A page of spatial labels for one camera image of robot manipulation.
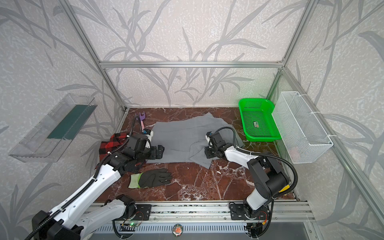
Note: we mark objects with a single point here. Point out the clear plastic wall shelf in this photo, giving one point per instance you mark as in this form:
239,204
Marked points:
50,138

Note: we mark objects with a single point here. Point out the green plastic basket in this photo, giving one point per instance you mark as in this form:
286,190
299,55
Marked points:
258,110

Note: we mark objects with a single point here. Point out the purple pink toy rake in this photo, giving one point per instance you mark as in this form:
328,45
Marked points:
142,116

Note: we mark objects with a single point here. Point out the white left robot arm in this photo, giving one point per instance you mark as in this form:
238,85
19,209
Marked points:
68,220

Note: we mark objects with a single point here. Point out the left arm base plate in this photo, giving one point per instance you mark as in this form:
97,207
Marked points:
139,212

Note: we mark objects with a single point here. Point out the grey long sleeve shirt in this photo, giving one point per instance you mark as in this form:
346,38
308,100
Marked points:
185,141

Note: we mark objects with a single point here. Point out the black green work glove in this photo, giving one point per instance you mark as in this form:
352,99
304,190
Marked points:
150,179

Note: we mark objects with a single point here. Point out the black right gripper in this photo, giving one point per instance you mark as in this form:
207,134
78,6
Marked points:
214,150

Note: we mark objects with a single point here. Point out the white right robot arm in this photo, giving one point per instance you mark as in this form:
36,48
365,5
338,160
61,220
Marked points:
272,175

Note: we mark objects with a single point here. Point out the white wire mesh basket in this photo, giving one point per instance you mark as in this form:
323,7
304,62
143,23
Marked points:
304,137

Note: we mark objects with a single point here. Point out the round red emblem button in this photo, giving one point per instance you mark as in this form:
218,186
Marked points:
177,230

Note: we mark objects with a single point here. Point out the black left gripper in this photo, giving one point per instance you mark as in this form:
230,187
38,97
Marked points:
153,151

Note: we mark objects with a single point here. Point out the red black plaid shirt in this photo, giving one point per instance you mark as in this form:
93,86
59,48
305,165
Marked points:
115,141

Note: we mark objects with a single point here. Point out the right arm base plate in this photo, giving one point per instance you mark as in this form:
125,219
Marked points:
240,211

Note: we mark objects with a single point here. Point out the yellow toy shovel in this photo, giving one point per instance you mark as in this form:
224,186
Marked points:
285,188

